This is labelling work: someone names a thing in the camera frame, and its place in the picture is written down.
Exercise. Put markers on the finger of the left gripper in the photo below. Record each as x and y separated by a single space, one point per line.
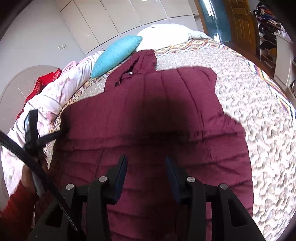
31 131
42 141

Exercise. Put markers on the teal pillow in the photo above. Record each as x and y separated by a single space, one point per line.
115 54

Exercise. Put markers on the left hand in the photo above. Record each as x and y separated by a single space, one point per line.
27 178

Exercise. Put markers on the red sleeve forearm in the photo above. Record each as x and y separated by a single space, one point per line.
22 209

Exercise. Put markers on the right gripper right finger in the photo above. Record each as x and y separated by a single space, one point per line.
230 219

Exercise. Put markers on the white pillow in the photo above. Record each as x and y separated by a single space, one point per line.
158 36

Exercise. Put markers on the maroon quilted coat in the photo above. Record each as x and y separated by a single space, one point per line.
150 115

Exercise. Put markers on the wall socket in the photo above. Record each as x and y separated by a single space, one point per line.
62 46

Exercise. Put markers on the white shelving unit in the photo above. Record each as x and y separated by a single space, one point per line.
276 49

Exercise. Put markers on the wooden door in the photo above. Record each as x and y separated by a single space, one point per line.
241 24

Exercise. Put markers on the round white headboard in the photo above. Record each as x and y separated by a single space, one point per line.
16 92

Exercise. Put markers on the glossy white wardrobe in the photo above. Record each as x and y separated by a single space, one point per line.
96 24

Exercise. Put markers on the red cloth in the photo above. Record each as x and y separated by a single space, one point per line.
40 84

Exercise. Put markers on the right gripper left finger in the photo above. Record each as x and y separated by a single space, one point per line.
82 214

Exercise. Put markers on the pink white floral duvet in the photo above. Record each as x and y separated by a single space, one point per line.
49 104

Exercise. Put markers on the beige heart-patterned bedspread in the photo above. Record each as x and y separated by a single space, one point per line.
245 94

